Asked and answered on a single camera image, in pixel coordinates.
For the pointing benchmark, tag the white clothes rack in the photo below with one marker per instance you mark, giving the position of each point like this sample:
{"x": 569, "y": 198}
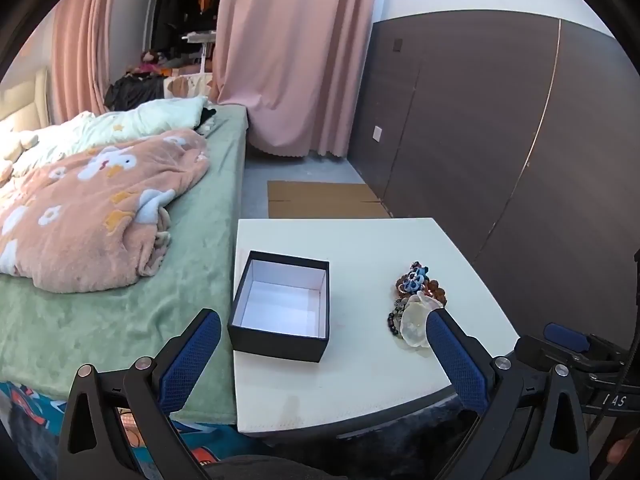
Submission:
{"x": 200, "y": 37}

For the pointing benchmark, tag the translucent white jewelry piece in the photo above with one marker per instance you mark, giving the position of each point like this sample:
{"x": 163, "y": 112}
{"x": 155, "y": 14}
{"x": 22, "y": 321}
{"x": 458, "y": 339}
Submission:
{"x": 415, "y": 325}

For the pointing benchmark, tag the pale green quilt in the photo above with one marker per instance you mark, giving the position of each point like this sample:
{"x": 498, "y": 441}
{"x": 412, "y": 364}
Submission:
{"x": 140, "y": 120}

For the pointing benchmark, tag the cream pillow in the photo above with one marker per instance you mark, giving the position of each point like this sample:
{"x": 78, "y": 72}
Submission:
{"x": 15, "y": 142}

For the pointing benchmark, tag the dark wall switch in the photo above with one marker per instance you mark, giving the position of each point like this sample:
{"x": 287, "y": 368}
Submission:
{"x": 397, "y": 45}

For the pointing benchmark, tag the white wall socket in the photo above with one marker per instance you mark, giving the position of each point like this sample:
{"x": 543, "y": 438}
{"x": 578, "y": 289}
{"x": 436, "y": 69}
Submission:
{"x": 377, "y": 134}

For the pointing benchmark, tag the colourful printed blanket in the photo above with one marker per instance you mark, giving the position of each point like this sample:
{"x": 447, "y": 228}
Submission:
{"x": 30, "y": 410}

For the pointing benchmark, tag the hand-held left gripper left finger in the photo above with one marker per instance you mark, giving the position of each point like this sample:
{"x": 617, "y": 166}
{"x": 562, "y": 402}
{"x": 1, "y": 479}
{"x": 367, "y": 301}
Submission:
{"x": 192, "y": 355}

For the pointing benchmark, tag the cream headboard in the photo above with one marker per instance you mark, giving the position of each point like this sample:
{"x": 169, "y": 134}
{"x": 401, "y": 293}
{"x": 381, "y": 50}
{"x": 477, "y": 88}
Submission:
{"x": 25, "y": 100}

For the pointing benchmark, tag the person's right hand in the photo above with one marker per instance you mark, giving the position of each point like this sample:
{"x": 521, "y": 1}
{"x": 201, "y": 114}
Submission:
{"x": 620, "y": 452}

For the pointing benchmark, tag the narrow pink curtain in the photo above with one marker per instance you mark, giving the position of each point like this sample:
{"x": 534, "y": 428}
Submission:
{"x": 80, "y": 60}

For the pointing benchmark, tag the wide pink curtain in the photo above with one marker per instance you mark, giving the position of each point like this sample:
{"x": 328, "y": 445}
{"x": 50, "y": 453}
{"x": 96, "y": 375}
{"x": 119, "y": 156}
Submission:
{"x": 290, "y": 60}

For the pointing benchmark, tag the flat brown cardboard sheet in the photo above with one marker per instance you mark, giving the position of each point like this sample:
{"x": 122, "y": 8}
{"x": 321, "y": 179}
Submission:
{"x": 320, "y": 200}

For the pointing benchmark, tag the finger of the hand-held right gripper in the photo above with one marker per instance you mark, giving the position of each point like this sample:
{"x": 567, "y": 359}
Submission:
{"x": 565, "y": 336}

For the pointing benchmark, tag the plush toy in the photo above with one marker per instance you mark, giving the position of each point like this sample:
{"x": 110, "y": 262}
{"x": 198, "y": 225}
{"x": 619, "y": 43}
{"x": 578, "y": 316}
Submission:
{"x": 147, "y": 62}

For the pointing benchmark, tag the dark hanging clothes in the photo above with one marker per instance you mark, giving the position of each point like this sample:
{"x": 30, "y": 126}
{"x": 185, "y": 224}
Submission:
{"x": 170, "y": 5}

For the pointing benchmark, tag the black cardboard box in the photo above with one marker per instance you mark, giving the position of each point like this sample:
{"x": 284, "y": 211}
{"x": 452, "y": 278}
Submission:
{"x": 275, "y": 342}

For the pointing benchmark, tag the black garment pile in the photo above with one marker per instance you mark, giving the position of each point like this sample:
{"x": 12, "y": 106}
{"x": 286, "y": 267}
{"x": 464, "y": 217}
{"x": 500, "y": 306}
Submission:
{"x": 135, "y": 91}

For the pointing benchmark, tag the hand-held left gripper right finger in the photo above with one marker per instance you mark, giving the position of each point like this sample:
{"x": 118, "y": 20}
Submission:
{"x": 457, "y": 360}

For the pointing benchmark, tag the pink floral blanket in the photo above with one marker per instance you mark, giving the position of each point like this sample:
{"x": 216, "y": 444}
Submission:
{"x": 75, "y": 220}

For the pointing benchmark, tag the cream printed cloth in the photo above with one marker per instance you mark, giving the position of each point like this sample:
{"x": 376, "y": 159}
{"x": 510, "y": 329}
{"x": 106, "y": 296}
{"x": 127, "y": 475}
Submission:
{"x": 187, "y": 85}

